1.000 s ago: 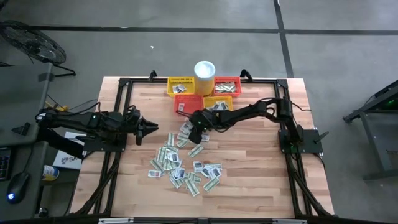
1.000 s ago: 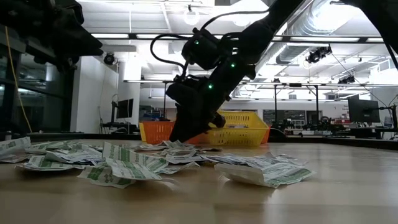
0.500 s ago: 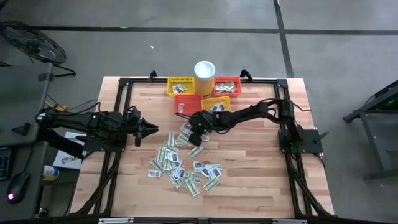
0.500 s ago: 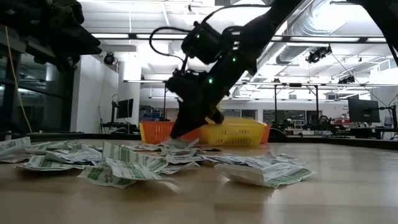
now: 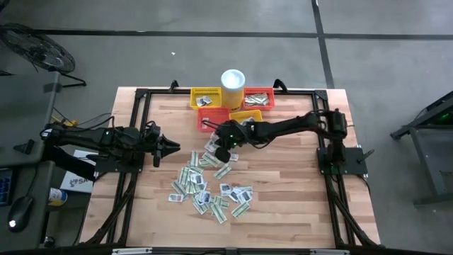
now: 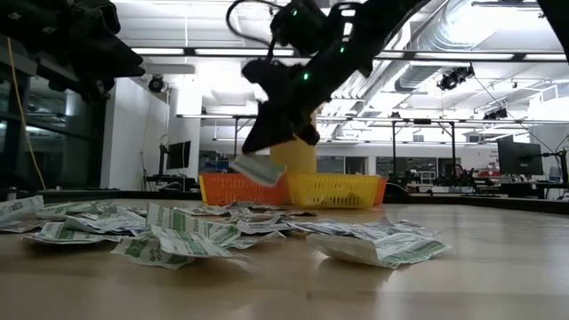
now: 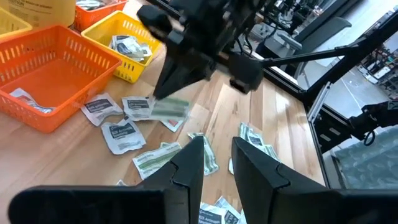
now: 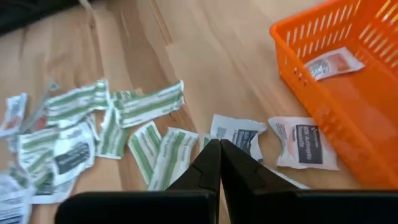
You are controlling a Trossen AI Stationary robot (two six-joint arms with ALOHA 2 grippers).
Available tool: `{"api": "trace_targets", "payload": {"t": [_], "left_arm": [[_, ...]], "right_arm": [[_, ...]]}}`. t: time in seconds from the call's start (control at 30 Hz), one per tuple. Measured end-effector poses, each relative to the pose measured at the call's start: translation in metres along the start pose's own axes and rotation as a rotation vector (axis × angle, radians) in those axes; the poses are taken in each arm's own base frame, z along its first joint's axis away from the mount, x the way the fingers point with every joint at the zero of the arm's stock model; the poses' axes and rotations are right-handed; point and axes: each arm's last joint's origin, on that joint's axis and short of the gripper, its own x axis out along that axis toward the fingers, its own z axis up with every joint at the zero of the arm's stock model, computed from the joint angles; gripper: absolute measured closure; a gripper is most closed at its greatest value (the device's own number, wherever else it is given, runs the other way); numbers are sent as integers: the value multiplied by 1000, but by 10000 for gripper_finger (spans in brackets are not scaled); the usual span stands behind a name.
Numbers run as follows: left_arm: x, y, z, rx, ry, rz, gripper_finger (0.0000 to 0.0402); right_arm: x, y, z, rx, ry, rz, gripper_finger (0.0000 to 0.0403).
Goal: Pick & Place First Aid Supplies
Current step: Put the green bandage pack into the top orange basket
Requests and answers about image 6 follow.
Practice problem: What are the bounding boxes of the yellow plastic basket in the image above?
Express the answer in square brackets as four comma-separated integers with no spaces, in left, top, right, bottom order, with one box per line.
[197,173,210,204]
[286,172,381,210]

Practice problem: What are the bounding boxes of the orange plastic basket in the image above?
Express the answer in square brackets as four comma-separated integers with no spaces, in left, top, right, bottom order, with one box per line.
[375,177,389,206]
[204,172,293,207]

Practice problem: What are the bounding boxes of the silver round ventilation duct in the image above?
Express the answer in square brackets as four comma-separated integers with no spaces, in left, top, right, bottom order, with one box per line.
[393,0,475,93]

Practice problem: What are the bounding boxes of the yellow canister white lid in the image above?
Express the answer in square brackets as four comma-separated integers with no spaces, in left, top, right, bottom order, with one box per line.
[268,113,318,175]

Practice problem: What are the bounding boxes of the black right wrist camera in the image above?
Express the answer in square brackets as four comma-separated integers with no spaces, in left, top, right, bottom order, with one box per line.
[269,0,328,58]

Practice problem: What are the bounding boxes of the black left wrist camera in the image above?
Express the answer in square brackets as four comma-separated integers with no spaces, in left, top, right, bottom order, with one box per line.
[86,0,122,35]

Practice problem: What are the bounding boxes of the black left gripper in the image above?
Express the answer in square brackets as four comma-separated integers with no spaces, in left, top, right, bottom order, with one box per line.
[52,8,146,103]

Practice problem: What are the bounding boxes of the long overhead light bar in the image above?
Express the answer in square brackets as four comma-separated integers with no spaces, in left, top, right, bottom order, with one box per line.
[131,45,569,63]

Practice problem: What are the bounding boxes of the black computer monitor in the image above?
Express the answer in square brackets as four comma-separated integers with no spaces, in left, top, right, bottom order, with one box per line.
[497,140,544,177]
[166,140,192,171]

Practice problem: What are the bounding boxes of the black right camera cable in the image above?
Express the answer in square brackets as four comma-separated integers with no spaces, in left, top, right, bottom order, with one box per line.
[225,0,294,61]

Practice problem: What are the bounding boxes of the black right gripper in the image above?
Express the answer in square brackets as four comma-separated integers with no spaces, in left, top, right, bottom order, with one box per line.
[242,58,321,154]

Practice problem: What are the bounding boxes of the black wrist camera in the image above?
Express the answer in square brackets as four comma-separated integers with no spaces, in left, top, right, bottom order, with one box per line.
[86,0,122,35]
[269,0,328,58]

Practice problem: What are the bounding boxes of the yellow cable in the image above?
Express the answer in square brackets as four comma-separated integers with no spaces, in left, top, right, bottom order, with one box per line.
[6,37,47,191]

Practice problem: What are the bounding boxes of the dark office desk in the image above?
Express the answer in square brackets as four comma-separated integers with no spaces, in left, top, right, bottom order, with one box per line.
[142,173,199,193]
[500,180,569,200]

